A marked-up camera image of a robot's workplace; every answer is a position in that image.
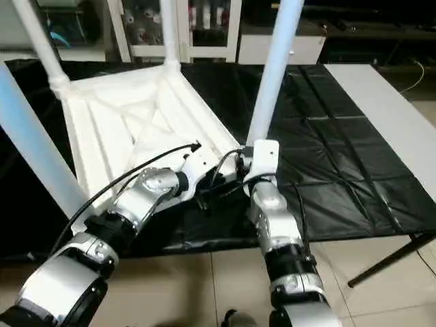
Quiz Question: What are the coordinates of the teal plastic object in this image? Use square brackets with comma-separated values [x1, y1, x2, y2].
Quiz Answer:
[48, 27, 72, 45]

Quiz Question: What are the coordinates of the white plastic table leg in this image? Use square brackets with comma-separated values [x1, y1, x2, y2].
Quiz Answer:
[244, 0, 305, 154]
[160, 0, 182, 72]
[10, 0, 72, 96]
[0, 61, 91, 222]

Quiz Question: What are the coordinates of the white plastic children's table top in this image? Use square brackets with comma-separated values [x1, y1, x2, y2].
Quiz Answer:
[58, 61, 246, 205]

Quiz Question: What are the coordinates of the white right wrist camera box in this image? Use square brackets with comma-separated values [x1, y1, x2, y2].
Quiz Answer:
[242, 140, 280, 185]

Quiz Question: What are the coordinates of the white low drawer unit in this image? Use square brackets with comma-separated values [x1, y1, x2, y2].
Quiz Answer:
[238, 34, 326, 65]

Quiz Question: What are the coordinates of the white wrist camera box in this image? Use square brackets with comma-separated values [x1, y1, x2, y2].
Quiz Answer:
[181, 146, 220, 198]
[242, 140, 280, 185]

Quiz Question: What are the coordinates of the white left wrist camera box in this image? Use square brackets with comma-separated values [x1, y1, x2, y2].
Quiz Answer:
[181, 146, 220, 198]

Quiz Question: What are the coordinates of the black metal table leg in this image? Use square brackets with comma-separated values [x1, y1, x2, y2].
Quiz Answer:
[347, 235, 436, 288]

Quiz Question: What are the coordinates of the white side table board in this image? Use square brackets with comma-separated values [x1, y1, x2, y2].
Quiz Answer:
[326, 63, 436, 236]

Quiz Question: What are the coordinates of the white glass door cabinet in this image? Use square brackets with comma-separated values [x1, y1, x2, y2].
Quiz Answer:
[109, 0, 243, 62]

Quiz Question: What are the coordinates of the black plastic work mat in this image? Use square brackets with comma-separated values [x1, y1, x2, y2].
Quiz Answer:
[0, 60, 436, 258]

